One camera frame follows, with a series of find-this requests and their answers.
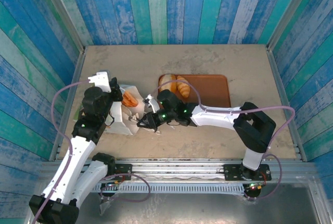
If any grey steel sheet panel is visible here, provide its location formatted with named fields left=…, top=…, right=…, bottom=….
left=75, top=191, right=322, bottom=224

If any small circuit board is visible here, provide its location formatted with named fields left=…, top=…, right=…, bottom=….
left=246, top=182, right=264, bottom=191
left=100, top=180, right=123, bottom=191

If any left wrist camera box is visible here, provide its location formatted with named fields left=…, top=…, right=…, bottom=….
left=87, top=70, right=113, bottom=93

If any white printed paper bag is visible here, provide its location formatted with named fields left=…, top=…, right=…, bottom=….
left=74, top=84, right=162, bottom=136

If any aluminium corner post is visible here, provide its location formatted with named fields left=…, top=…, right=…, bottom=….
left=35, top=0, right=86, bottom=54
left=267, top=0, right=320, bottom=51

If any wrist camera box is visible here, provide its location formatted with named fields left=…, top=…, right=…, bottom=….
left=87, top=70, right=113, bottom=93
left=143, top=93, right=161, bottom=115

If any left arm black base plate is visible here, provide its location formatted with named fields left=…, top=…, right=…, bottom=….
left=104, top=164, right=133, bottom=181

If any brown plastic tray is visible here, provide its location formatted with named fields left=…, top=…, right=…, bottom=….
left=158, top=74, right=232, bottom=109

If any clear plastic wrap piece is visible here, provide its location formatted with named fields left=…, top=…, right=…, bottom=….
left=98, top=195, right=117, bottom=214

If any ridged golden bread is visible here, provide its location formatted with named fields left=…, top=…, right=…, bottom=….
left=121, top=91, right=139, bottom=108

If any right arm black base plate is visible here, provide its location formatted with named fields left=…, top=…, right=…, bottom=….
left=224, top=164, right=272, bottom=182

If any pale oval bread roll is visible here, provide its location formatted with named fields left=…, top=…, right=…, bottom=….
left=159, top=73, right=178, bottom=93

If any slotted grey cable duct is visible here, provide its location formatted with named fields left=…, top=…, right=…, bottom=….
left=92, top=183, right=245, bottom=195

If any aluminium mounting rail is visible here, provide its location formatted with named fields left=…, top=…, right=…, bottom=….
left=39, top=158, right=317, bottom=183

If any golden croissant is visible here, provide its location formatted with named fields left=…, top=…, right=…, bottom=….
left=176, top=75, right=191, bottom=98

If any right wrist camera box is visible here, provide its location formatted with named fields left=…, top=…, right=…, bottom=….
left=143, top=93, right=161, bottom=115

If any aluminium table edge rail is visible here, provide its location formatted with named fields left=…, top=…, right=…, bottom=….
left=266, top=46, right=308, bottom=161
left=48, top=49, right=86, bottom=161

